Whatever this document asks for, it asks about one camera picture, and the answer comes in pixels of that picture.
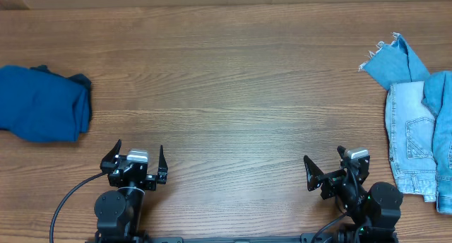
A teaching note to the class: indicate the dark blue folded cloth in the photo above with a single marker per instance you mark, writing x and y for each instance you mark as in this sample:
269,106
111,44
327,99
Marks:
41,106

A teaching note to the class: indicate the medium blue denim jeans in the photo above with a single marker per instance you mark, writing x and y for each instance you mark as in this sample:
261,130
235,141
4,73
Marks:
397,62

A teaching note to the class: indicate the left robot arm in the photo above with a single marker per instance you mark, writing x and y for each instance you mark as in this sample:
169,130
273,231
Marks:
118,211

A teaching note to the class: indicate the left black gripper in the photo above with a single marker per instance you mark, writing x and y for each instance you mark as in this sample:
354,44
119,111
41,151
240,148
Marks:
109,164

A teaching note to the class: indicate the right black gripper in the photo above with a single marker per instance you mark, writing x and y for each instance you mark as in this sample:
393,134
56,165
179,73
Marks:
334,177

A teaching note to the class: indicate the light washed denim jeans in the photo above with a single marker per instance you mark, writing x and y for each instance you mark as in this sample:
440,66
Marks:
410,127

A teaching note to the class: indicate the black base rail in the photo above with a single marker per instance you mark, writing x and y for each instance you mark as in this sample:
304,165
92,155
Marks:
240,240

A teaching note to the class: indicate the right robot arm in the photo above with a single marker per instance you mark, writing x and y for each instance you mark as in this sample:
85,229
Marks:
367,216

